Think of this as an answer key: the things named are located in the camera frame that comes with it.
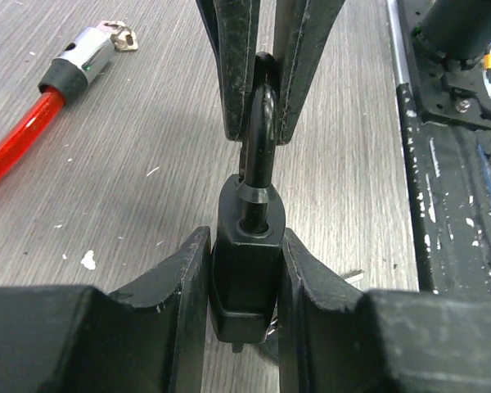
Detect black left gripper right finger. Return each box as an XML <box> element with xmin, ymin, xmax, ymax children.
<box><xmin>277</xmin><ymin>230</ymin><xmax>491</xmax><ymax>392</ymax></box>

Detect black padlock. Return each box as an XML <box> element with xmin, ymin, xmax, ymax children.
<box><xmin>209</xmin><ymin>52</ymin><xmax>286</xmax><ymax>353</ymax></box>

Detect red cable lock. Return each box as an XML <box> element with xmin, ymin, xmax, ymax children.
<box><xmin>0</xmin><ymin>20</ymin><xmax>138</xmax><ymax>181</ymax></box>

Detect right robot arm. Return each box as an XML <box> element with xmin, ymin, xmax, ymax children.
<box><xmin>197</xmin><ymin>1</ymin><xmax>491</xmax><ymax>145</ymax></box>

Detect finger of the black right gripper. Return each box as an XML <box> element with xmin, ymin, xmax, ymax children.
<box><xmin>273</xmin><ymin>0</ymin><xmax>345</xmax><ymax>145</ymax></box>
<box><xmin>196</xmin><ymin>0</ymin><xmax>260</xmax><ymax>142</ymax></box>

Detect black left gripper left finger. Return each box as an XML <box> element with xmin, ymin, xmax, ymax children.
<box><xmin>0</xmin><ymin>227</ymin><xmax>210</xmax><ymax>392</ymax></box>

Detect black-headed key bunch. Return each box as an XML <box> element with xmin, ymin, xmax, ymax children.
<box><xmin>257</xmin><ymin>269</ymin><xmax>365</xmax><ymax>365</ymax></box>

